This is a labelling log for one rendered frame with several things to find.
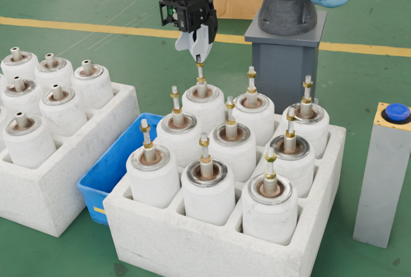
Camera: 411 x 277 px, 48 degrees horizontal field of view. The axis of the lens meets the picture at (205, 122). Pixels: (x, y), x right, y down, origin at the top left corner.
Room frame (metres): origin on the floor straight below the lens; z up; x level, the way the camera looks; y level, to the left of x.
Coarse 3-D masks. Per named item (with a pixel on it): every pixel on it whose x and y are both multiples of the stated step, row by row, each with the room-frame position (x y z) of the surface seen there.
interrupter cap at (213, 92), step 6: (210, 84) 0.91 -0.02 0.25; (192, 90) 0.89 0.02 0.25; (210, 90) 0.89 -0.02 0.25; (216, 90) 0.89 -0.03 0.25; (186, 96) 0.88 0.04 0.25; (192, 96) 0.87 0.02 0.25; (198, 96) 0.87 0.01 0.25; (210, 96) 0.87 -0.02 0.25; (216, 96) 0.86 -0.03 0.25; (198, 102) 0.85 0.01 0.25; (204, 102) 0.84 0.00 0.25
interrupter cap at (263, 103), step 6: (240, 96) 0.85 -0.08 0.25; (258, 96) 0.85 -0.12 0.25; (264, 96) 0.85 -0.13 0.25; (240, 102) 0.83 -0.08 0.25; (246, 102) 0.83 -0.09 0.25; (258, 102) 0.83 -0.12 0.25; (264, 102) 0.82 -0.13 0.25; (240, 108) 0.81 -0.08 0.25; (246, 108) 0.81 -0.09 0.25; (252, 108) 0.80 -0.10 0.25; (258, 108) 0.80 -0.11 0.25; (264, 108) 0.80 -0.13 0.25
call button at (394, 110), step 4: (392, 104) 0.67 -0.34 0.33; (396, 104) 0.67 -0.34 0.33; (400, 104) 0.67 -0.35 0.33; (388, 108) 0.66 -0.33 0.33; (392, 108) 0.66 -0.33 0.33; (396, 108) 0.66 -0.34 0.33; (400, 108) 0.66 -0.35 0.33; (404, 108) 0.65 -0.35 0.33; (408, 108) 0.65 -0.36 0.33; (388, 112) 0.65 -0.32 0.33; (392, 112) 0.65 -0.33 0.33; (396, 112) 0.65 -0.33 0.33; (400, 112) 0.65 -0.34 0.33; (404, 112) 0.64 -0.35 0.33; (408, 112) 0.64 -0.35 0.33; (388, 116) 0.65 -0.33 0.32; (392, 116) 0.64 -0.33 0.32; (396, 116) 0.64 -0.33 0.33; (400, 116) 0.64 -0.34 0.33; (404, 116) 0.64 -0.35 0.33; (408, 116) 0.64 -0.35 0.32; (400, 120) 0.64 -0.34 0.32
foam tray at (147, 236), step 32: (256, 160) 0.75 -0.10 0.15; (320, 160) 0.70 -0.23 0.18; (128, 192) 0.67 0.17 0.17; (320, 192) 0.62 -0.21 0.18; (128, 224) 0.61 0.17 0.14; (160, 224) 0.58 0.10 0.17; (192, 224) 0.56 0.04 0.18; (320, 224) 0.61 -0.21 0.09; (128, 256) 0.62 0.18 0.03; (160, 256) 0.59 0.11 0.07; (192, 256) 0.55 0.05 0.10; (224, 256) 0.52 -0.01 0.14; (256, 256) 0.49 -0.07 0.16; (288, 256) 0.48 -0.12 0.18
